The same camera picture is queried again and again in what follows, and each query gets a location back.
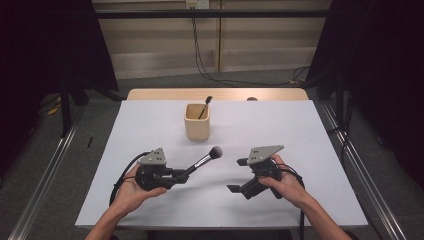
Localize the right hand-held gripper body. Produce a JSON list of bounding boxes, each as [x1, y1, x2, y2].
[[239, 144, 286, 201]]

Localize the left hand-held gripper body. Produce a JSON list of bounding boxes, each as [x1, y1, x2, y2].
[[134, 147, 181, 192]]

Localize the black makeup brush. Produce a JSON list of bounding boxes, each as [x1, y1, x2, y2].
[[182, 145, 224, 177]]

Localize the beige square cup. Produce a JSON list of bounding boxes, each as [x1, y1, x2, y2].
[[183, 102, 211, 141]]

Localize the small black comb brush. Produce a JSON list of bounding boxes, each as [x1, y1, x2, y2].
[[198, 95, 214, 121]]

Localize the person's left hand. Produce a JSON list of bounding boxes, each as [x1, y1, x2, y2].
[[114, 163, 168, 215]]

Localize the person's right hand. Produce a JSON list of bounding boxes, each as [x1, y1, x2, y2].
[[258, 153, 312, 210]]

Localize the white table cover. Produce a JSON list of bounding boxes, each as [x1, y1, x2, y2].
[[75, 99, 369, 230]]

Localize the wooden table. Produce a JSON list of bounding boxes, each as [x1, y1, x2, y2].
[[126, 87, 310, 102]]

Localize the black metal stand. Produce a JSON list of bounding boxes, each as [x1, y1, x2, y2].
[[59, 77, 73, 138], [334, 71, 348, 132]]

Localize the yellow floor piece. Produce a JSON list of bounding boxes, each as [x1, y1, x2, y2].
[[46, 104, 63, 116]]

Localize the black horizontal bar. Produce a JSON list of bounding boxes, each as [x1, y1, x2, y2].
[[94, 8, 332, 20]]

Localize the black curtain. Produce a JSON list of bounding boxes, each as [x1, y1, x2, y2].
[[0, 0, 120, 179], [304, 0, 424, 192]]

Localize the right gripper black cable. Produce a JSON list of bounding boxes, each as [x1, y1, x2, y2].
[[277, 162, 307, 240]]

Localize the metal floor rail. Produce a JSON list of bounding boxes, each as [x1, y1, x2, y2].
[[319, 100, 408, 240], [7, 108, 87, 240]]

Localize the black floor cable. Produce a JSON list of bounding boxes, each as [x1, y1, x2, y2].
[[190, 16, 312, 88]]

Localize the white wall socket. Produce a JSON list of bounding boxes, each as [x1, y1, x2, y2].
[[185, 0, 211, 10]]

